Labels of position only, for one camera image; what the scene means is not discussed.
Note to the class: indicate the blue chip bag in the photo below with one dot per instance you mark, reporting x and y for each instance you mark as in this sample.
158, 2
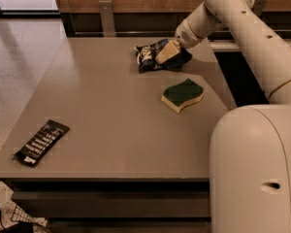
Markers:
146, 59

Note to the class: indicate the black rxbar chocolate bar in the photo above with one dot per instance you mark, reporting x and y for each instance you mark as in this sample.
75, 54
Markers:
40, 143

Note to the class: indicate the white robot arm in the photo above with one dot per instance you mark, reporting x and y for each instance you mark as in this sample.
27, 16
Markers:
250, 147

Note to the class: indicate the right metal bracket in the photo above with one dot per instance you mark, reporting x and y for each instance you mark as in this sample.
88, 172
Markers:
258, 7

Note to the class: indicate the metal bracket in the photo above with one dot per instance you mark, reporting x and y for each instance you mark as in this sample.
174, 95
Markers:
107, 18
258, 7

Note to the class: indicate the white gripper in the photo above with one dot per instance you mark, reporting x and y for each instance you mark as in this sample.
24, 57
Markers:
186, 37

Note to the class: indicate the left metal bracket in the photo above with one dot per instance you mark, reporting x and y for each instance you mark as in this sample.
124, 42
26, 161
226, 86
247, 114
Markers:
107, 18

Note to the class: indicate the green and yellow sponge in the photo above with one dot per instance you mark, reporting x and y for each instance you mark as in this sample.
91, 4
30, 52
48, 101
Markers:
179, 96

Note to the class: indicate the grey drawer cabinet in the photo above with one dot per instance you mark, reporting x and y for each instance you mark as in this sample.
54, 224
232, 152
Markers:
129, 163

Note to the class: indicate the black wire basket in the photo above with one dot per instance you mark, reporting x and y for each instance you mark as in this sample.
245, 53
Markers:
19, 215

